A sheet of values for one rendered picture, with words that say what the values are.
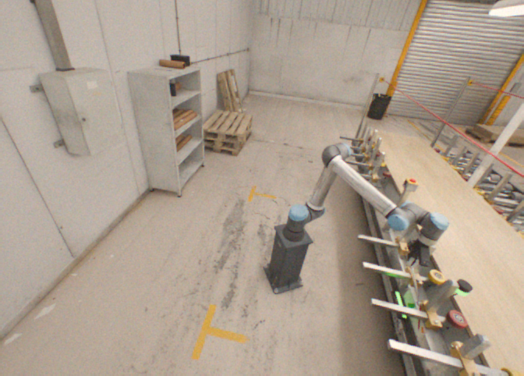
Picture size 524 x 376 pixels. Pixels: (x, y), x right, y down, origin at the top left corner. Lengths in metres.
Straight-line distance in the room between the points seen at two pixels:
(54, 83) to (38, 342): 1.85
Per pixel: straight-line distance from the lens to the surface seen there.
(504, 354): 1.75
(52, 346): 2.53
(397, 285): 1.94
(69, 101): 2.18
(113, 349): 2.34
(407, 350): 1.38
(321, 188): 1.81
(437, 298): 1.62
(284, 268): 2.18
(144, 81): 2.85
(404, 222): 1.39
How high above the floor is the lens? 2.05
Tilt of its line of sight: 32 degrees down
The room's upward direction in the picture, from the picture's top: 7 degrees clockwise
